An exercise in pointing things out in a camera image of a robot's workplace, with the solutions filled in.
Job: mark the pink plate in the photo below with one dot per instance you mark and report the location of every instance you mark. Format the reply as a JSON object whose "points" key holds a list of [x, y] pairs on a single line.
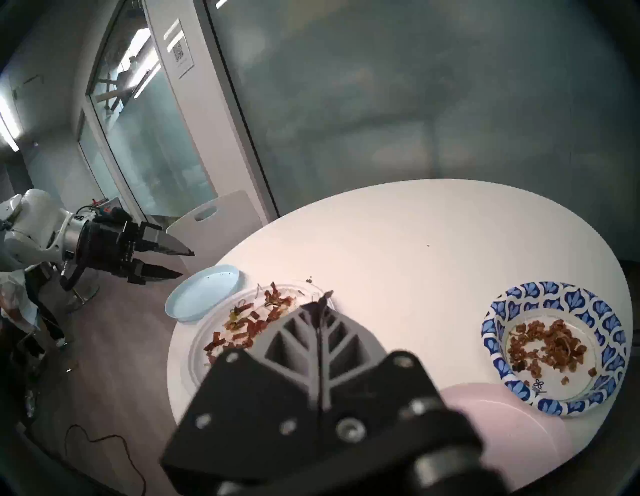
{"points": [[525, 440]]}

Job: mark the blue patterned paper bowl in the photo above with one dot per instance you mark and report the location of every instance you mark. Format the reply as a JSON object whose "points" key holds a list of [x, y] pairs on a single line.
{"points": [[607, 325]]}

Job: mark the light blue plate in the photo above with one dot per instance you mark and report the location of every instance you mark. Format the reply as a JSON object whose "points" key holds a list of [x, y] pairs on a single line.
{"points": [[200, 295]]}

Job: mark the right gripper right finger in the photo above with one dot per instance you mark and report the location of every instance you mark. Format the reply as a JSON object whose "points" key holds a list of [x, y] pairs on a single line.
{"points": [[370, 385]]}

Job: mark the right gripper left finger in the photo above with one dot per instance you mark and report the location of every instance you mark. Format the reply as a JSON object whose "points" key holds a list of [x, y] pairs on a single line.
{"points": [[260, 400]]}

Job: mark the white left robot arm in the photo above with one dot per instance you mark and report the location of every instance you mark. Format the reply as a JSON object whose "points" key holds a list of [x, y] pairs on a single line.
{"points": [[35, 225]]}

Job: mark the QR code wall sign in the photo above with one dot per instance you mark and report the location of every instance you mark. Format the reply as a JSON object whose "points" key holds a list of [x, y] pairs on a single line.
{"points": [[179, 50]]}

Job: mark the brown granola crumbs heap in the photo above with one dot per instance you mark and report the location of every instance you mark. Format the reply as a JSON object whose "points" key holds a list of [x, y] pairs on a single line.
{"points": [[550, 345]]}

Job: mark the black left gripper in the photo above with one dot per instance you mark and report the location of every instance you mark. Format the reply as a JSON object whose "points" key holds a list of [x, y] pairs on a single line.
{"points": [[107, 247]]}

